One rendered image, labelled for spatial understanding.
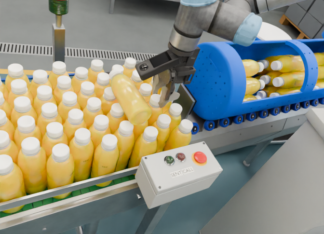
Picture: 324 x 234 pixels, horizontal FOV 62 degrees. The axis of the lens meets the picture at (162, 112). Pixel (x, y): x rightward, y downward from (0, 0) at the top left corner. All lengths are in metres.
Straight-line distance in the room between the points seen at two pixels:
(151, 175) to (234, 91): 0.41
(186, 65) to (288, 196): 0.70
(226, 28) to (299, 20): 4.52
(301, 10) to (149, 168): 4.70
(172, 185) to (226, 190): 1.50
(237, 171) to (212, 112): 1.36
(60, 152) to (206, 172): 0.36
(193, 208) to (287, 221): 0.85
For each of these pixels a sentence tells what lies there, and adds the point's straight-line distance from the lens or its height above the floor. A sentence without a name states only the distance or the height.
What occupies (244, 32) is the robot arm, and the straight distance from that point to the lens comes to 0.66.
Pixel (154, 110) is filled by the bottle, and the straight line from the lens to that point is 0.83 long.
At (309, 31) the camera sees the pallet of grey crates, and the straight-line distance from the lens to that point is 4.97.
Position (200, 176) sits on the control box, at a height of 1.10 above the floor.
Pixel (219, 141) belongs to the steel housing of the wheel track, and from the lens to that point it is 1.15.
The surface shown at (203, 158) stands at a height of 1.11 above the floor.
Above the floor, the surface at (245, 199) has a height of 0.58.
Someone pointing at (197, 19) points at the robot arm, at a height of 1.40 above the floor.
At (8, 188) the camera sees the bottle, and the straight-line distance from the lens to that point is 0.72.
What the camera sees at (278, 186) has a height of 0.81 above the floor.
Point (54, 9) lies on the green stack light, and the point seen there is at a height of 1.18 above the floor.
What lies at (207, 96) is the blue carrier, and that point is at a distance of 0.99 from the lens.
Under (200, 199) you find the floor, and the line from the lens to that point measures 2.02.
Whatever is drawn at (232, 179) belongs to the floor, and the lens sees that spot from 2.23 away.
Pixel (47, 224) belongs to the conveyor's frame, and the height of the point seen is 0.83.
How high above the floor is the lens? 1.65
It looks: 44 degrees down
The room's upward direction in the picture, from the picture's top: 21 degrees clockwise
